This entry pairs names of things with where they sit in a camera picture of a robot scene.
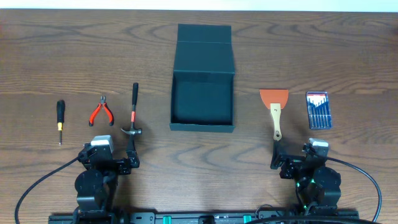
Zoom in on small claw hammer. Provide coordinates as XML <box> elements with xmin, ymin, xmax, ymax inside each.
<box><xmin>121</xmin><ymin>82</ymin><xmax>142</xmax><ymax>136</ymax></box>

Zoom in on blue precision screwdriver set case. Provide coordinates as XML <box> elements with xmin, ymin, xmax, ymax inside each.
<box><xmin>306</xmin><ymin>91</ymin><xmax>333</xmax><ymax>129</ymax></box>

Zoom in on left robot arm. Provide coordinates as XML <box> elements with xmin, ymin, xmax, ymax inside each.
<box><xmin>75</xmin><ymin>135</ymin><xmax>140</xmax><ymax>223</ymax></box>

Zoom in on orange scraper wooden handle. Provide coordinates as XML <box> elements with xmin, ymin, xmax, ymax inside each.
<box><xmin>259</xmin><ymin>89</ymin><xmax>289</xmax><ymax>141</ymax></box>

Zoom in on black yellow screwdriver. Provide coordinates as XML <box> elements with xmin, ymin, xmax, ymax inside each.
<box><xmin>57</xmin><ymin>100</ymin><xmax>65</xmax><ymax>146</ymax></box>

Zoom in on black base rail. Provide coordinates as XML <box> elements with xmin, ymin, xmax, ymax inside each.
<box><xmin>48</xmin><ymin>211</ymin><xmax>360</xmax><ymax>224</ymax></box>

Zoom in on red handled pliers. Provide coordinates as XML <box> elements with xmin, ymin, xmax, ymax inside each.
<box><xmin>88</xmin><ymin>95</ymin><xmax>115</xmax><ymax>127</ymax></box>

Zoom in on dark green box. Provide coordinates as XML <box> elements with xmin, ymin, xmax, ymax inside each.
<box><xmin>170</xmin><ymin>24</ymin><xmax>235</xmax><ymax>133</ymax></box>

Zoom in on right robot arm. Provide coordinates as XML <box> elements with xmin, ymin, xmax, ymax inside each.
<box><xmin>270</xmin><ymin>138</ymin><xmax>341</xmax><ymax>215</ymax></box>

